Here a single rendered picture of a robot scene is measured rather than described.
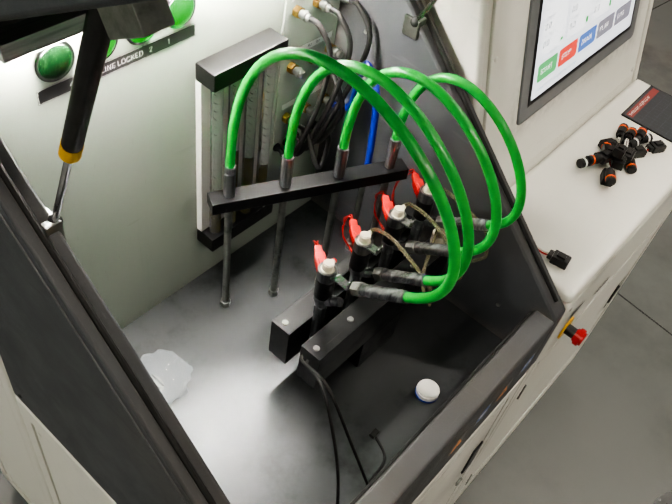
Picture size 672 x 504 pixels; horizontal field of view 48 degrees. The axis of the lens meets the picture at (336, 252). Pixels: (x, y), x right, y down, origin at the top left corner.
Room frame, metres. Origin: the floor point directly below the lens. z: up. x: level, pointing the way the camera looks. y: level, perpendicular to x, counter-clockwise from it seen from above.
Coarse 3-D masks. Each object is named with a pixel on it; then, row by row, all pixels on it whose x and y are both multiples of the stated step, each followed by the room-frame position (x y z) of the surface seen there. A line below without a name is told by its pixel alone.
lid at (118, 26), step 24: (0, 0) 0.39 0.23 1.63; (24, 0) 0.37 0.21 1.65; (48, 0) 0.36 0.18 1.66; (72, 0) 0.35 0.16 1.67; (96, 0) 0.33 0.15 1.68; (120, 0) 0.32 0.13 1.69; (144, 0) 0.32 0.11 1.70; (120, 24) 0.37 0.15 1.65; (144, 24) 0.36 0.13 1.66; (168, 24) 0.37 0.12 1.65
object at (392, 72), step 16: (368, 80) 0.86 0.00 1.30; (416, 80) 0.82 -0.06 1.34; (432, 80) 0.82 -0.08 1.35; (448, 96) 0.80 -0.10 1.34; (352, 112) 0.87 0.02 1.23; (352, 128) 0.88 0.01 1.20; (464, 128) 0.78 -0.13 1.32; (480, 144) 0.77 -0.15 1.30; (336, 160) 0.88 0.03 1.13; (480, 160) 0.76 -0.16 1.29; (336, 176) 0.87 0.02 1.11; (496, 192) 0.74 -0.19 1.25; (496, 208) 0.73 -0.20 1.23; (496, 224) 0.73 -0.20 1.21; (448, 256) 0.76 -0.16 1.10
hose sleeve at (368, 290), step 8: (360, 288) 0.64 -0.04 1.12; (368, 288) 0.64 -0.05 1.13; (376, 288) 0.63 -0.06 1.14; (384, 288) 0.63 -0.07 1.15; (392, 288) 0.63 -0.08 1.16; (368, 296) 0.63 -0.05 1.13; (376, 296) 0.63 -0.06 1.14; (384, 296) 0.62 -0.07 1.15; (392, 296) 0.61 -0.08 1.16; (400, 296) 0.61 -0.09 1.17
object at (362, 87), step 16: (288, 48) 0.74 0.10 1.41; (304, 48) 0.73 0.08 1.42; (256, 64) 0.76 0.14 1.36; (320, 64) 0.71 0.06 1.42; (336, 64) 0.70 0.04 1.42; (352, 80) 0.68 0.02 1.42; (240, 96) 0.78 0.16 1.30; (368, 96) 0.67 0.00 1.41; (240, 112) 0.78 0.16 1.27; (384, 112) 0.66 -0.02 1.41; (400, 128) 0.65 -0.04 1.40; (416, 144) 0.64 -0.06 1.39; (416, 160) 0.63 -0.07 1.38; (432, 176) 0.62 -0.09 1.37; (432, 192) 0.61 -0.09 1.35; (448, 208) 0.60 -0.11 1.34; (448, 224) 0.59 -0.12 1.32; (448, 240) 0.59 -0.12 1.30; (448, 272) 0.58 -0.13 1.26; (448, 288) 0.58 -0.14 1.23
